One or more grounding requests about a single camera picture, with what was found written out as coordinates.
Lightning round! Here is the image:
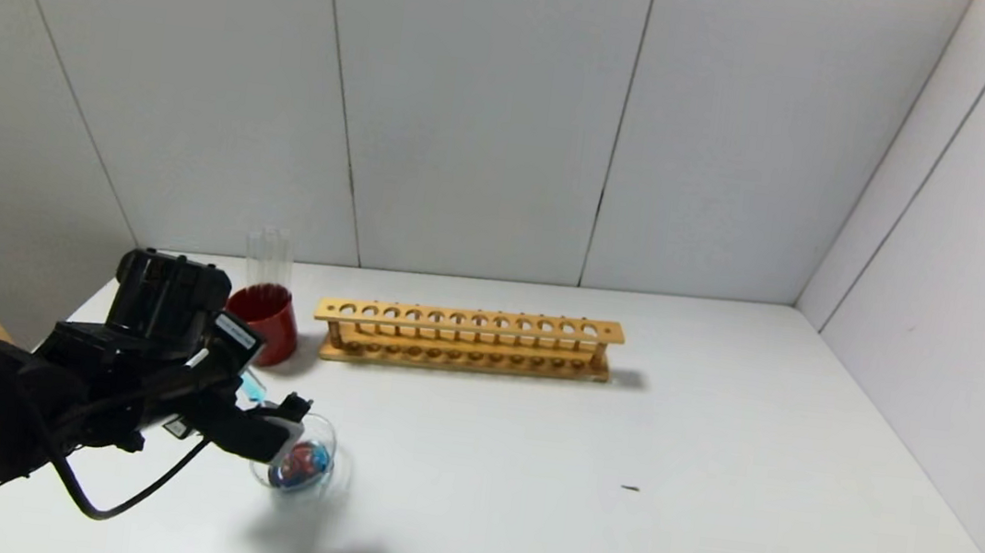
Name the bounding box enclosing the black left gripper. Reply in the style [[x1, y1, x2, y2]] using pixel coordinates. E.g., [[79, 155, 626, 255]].
[[170, 306, 276, 406]]

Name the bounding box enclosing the wooden test tube rack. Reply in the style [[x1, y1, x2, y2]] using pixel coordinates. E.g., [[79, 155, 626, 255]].
[[309, 288, 627, 394]]

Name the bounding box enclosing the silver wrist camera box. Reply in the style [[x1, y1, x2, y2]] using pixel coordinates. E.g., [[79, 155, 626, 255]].
[[260, 416, 306, 471]]

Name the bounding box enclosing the test tube with blue pigment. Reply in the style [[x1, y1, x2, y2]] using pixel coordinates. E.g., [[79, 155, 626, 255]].
[[235, 367, 271, 409]]

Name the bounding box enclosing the clear glass petri dish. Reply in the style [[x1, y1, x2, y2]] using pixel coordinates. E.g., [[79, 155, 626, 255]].
[[245, 406, 359, 519]]

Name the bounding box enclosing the long black arm cable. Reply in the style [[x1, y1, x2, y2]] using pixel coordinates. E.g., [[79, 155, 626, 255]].
[[46, 420, 213, 533]]

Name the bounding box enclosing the dark red cup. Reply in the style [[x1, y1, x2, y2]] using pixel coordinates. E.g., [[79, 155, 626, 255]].
[[219, 280, 305, 371]]

